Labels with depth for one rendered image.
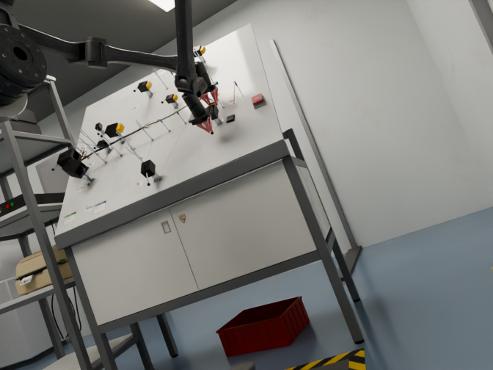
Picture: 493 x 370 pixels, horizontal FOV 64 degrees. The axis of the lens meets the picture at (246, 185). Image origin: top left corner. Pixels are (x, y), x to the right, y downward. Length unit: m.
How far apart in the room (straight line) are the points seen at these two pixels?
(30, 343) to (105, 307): 3.13
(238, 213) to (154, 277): 0.49
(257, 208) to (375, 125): 2.23
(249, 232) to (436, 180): 2.33
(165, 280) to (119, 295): 0.25
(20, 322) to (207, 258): 3.57
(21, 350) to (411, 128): 4.52
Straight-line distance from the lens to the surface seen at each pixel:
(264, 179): 1.65
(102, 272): 2.01
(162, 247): 1.83
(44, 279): 2.21
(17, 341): 5.18
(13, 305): 2.31
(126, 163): 2.07
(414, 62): 3.80
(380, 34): 3.86
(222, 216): 1.71
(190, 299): 1.83
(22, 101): 1.13
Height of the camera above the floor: 0.62
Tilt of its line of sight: 5 degrees up
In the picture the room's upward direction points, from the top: 21 degrees counter-clockwise
